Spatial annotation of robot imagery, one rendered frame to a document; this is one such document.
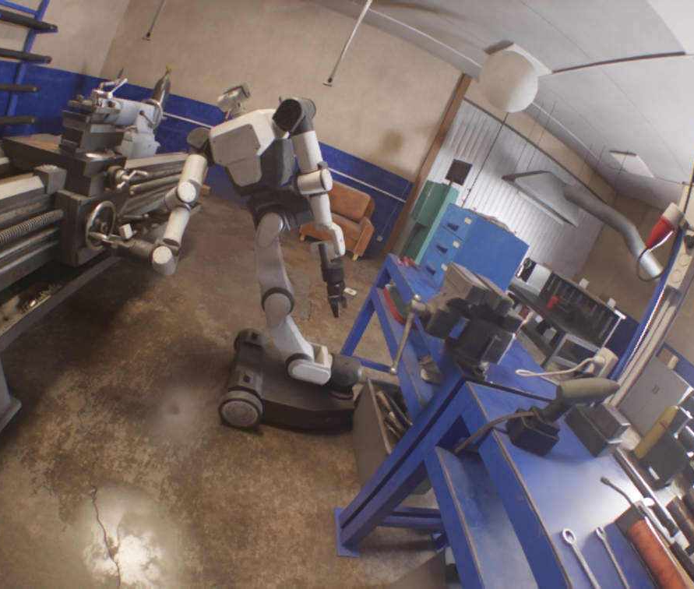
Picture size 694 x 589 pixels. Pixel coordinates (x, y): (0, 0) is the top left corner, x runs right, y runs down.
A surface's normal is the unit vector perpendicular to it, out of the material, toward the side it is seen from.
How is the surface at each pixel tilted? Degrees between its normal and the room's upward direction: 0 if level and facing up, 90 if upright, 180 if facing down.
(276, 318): 90
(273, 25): 90
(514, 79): 114
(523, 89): 120
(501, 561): 0
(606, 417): 90
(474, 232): 90
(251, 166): 103
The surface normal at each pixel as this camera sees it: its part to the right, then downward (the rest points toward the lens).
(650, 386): -0.92, -0.33
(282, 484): 0.40, -0.85
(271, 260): 0.23, 0.75
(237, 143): -0.23, 0.50
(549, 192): 0.13, 0.28
